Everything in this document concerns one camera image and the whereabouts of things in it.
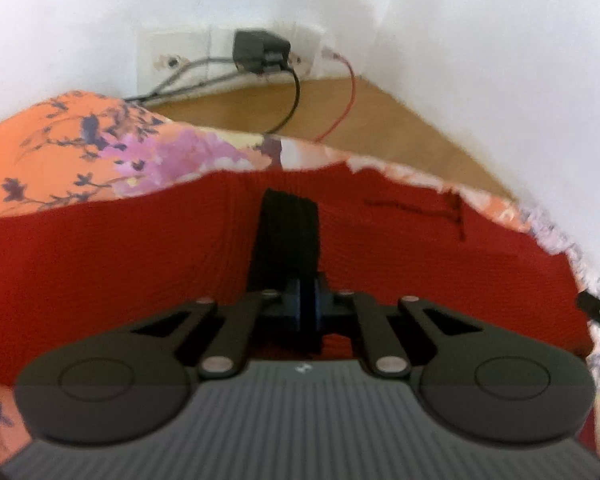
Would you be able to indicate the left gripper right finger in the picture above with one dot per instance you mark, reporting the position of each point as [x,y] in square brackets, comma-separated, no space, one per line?
[357,314]

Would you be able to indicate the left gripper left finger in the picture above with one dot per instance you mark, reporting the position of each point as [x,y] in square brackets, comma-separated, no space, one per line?
[271,320]

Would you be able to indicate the red knitted garment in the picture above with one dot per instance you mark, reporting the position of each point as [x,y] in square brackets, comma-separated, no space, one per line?
[77,271]

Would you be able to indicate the black power adapter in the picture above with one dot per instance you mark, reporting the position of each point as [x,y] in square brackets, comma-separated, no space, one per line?
[258,51]

